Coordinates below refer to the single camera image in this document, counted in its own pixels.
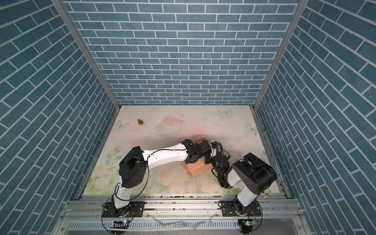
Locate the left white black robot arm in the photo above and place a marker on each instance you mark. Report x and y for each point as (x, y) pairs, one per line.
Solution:
(138, 162)

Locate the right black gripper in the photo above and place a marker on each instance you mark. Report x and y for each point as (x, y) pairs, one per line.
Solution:
(221, 154)

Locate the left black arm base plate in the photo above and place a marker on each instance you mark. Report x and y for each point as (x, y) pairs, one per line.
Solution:
(132, 210)

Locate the orange cardboard paper box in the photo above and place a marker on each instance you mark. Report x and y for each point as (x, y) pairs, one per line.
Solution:
(199, 167)

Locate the small brown yellow toy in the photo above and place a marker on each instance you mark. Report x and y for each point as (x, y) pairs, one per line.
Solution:
(141, 123)

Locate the aluminium mounting rail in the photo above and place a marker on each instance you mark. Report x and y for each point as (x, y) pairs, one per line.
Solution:
(184, 207)

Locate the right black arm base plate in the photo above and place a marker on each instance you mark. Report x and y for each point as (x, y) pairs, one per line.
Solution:
(235, 208)

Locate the white slotted cable duct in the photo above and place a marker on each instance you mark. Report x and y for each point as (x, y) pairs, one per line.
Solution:
(153, 225)

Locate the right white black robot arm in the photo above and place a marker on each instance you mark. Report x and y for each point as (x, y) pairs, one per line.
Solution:
(256, 175)

